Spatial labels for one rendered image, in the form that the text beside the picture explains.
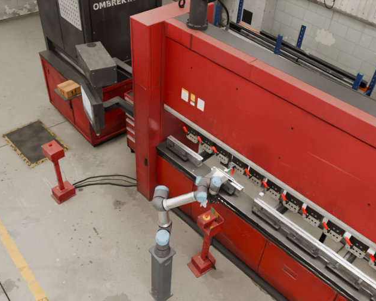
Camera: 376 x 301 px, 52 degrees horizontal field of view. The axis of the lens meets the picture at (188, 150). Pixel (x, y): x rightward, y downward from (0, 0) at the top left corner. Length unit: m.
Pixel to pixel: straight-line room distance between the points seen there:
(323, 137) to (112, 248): 2.65
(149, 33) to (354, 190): 2.09
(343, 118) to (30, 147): 4.33
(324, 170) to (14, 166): 4.03
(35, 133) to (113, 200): 1.77
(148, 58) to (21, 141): 2.91
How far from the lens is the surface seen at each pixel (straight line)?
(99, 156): 5.50
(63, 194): 4.94
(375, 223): 3.10
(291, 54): 5.16
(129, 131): 5.22
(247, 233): 3.89
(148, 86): 3.75
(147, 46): 3.54
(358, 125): 2.72
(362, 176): 2.92
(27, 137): 6.02
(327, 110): 2.78
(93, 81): 3.59
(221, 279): 4.32
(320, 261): 3.62
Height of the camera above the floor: 3.72
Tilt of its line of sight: 42 degrees down
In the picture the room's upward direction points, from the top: 5 degrees clockwise
